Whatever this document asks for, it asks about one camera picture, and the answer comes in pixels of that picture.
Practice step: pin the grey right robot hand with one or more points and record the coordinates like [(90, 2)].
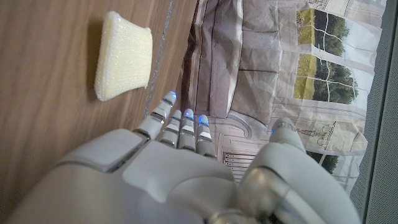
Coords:
[(174, 180)]

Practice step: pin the printed sofa room backdrop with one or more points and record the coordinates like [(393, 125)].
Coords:
[(255, 62)]

